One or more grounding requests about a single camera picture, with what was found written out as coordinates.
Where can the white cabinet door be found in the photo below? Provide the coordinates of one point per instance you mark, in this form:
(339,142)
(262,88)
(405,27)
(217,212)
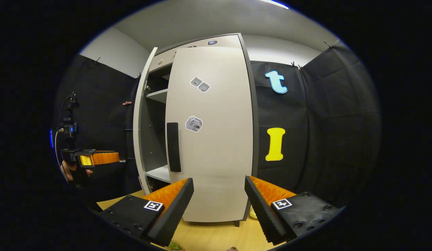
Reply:
(141,139)
(219,157)

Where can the yellow round textured pad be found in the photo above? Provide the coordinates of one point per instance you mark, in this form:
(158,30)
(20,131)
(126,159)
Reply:
(253,213)

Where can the beige cabinet drawer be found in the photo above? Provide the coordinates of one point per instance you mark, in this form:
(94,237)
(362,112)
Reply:
(226,42)

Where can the white cabinet shelf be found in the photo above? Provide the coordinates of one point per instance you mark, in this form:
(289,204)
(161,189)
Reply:
(160,173)
(159,96)

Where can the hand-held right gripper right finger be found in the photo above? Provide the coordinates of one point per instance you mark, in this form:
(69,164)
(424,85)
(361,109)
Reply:
(261,212)

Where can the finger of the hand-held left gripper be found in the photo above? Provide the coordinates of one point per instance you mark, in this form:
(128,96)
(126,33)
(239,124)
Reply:
(97,158)

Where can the white and grey cabinet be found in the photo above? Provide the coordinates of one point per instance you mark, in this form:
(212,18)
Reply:
(153,139)

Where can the white cabinet bottom shelf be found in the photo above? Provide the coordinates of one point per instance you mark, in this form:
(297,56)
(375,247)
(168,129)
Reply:
(160,173)

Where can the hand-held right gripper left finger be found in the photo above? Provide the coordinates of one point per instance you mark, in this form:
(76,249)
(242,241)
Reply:
(174,209)

